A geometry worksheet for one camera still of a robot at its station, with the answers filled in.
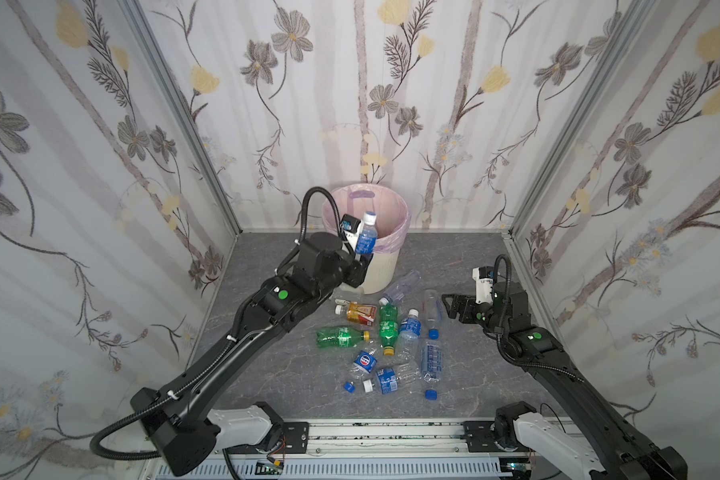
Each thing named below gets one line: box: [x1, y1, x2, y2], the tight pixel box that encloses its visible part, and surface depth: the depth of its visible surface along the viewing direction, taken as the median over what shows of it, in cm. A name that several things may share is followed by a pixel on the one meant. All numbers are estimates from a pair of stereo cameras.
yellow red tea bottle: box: [334, 302, 378, 327], surface depth 94 cm
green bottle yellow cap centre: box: [379, 304, 399, 356], surface depth 90 cm
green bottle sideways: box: [316, 326, 371, 349], surface depth 90 cm
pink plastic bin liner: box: [322, 183, 411, 253], surface depth 96 cm
